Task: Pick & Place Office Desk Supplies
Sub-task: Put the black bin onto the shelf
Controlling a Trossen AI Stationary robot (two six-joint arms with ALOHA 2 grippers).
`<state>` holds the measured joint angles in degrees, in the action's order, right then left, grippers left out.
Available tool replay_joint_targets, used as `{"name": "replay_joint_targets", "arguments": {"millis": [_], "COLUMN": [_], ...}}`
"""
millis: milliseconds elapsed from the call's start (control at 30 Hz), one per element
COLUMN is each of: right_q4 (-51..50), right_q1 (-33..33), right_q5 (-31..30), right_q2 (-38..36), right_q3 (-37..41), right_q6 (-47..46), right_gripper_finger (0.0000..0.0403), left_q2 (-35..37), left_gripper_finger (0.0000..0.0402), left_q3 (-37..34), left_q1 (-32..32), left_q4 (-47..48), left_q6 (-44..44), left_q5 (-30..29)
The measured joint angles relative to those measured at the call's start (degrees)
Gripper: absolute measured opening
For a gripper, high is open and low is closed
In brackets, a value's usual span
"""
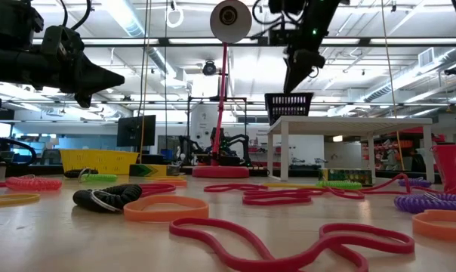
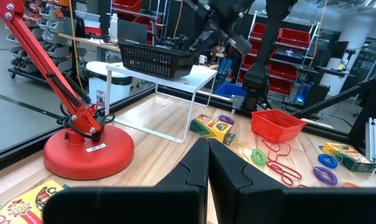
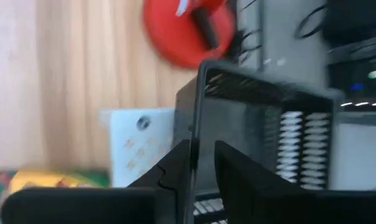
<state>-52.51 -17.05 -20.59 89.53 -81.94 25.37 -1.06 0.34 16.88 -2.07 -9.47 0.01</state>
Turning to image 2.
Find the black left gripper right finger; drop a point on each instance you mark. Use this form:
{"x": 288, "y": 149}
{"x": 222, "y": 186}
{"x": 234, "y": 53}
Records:
{"x": 237, "y": 193}

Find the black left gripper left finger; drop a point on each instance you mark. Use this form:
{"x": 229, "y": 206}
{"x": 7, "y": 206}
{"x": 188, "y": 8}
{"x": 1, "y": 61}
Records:
{"x": 191, "y": 186}

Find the red rubber band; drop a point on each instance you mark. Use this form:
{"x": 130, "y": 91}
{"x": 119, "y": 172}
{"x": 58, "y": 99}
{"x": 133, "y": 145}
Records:
{"x": 270, "y": 146}
{"x": 276, "y": 168}

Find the yellow green crayon box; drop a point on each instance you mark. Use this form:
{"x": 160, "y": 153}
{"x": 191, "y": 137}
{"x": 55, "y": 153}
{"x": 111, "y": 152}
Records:
{"x": 211, "y": 127}
{"x": 16, "y": 208}
{"x": 353, "y": 160}

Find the red plastic basket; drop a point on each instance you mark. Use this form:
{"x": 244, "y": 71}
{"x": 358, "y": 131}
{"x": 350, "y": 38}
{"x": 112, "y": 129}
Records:
{"x": 269, "y": 130}

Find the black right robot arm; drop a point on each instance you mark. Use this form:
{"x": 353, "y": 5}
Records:
{"x": 259, "y": 77}

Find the red desk lamp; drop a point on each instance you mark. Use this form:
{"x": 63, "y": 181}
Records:
{"x": 88, "y": 155}

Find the wooden desk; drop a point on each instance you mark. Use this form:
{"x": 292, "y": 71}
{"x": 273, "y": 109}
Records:
{"x": 91, "y": 42}

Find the white mug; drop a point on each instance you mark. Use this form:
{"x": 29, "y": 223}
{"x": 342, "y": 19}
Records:
{"x": 203, "y": 59}

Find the yellow rubber band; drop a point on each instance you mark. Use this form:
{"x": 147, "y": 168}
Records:
{"x": 232, "y": 147}

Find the white perforated shelf riser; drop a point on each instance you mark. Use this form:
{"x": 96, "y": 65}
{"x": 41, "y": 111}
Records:
{"x": 203, "y": 77}

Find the blue plastic bin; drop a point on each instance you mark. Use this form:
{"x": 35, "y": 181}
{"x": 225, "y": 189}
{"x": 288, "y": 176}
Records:
{"x": 228, "y": 91}

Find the metal rack with red bins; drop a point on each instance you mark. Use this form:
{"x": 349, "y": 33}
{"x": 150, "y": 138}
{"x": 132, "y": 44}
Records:
{"x": 294, "y": 37}
{"x": 127, "y": 4}

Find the black plastic basket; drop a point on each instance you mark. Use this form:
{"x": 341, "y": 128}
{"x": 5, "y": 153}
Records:
{"x": 150, "y": 60}

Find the dark laptop screen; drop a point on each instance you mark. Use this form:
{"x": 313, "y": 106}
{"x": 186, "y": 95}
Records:
{"x": 132, "y": 31}

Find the white plastic bottle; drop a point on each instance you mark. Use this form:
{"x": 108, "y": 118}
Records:
{"x": 113, "y": 28}

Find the orange rubber band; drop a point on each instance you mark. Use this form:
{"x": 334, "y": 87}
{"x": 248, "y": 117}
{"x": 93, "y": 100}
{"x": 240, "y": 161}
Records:
{"x": 350, "y": 184}

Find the white trash bin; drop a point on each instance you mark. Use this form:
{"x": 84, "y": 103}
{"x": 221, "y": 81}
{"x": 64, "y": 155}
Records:
{"x": 116, "y": 93}

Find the grey parts bin rack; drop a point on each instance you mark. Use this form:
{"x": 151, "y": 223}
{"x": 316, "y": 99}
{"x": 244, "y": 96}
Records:
{"x": 51, "y": 34}

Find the silver aluminium extrusion post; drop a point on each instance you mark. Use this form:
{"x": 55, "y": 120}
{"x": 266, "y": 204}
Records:
{"x": 371, "y": 140}

